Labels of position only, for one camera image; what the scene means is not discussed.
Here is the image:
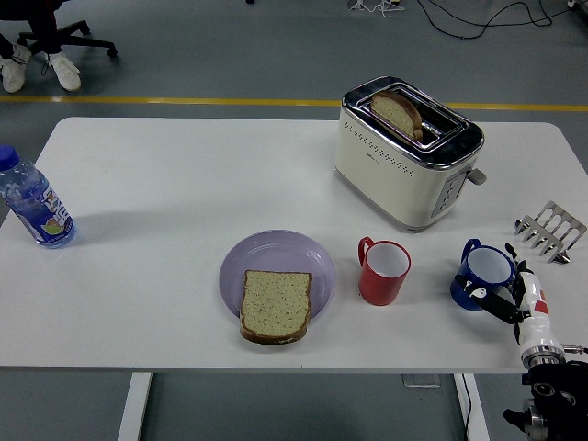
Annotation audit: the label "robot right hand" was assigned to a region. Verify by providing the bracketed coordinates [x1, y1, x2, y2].
[453, 243, 560, 357]

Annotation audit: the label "blue enamel cup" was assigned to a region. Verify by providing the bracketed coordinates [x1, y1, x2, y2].
[449, 238, 516, 312]

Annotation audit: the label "red enamel cup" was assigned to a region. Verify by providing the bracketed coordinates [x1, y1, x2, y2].
[356, 236, 413, 307]

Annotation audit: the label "rounded bread slice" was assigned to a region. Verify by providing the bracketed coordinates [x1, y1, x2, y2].
[369, 89, 424, 141]

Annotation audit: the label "flat square bread slice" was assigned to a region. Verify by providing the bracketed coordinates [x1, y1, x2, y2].
[238, 269, 314, 345]

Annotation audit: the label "silver metal toast rack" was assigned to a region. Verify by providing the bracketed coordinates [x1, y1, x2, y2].
[513, 199, 588, 266]

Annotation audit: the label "white table leg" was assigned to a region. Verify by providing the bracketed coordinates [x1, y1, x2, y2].
[117, 372, 153, 441]
[453, 372, 491, 441]

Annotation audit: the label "cream and chrome toaster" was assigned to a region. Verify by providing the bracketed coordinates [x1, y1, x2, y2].
[334, 75, 487, 233]

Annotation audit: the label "purple round plate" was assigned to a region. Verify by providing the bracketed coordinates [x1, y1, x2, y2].
[218, 229, 336, 328]

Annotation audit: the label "plastic bottle with blue cap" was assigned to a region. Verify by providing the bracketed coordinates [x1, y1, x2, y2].
[0, 144, 77, 250]

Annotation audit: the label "white shoe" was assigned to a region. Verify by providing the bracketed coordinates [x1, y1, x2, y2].
[47, 51, 83, 92]
[0, 44, 32, 95]

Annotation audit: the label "black office chair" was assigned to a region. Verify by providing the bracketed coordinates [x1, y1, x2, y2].
[0, 0, 119, 60]

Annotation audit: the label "black cable at table leg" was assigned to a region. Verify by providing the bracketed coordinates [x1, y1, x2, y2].
[458, 374, 474, 441]

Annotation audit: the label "grey bracket under table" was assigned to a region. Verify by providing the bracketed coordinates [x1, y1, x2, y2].
[402, 374, 441, 390]

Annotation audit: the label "black floor cable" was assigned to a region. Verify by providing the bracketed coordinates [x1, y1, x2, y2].
[415, 0, 588, 40]

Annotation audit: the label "white floor cables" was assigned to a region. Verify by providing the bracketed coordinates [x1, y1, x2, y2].
[347, 0, 405, 19]

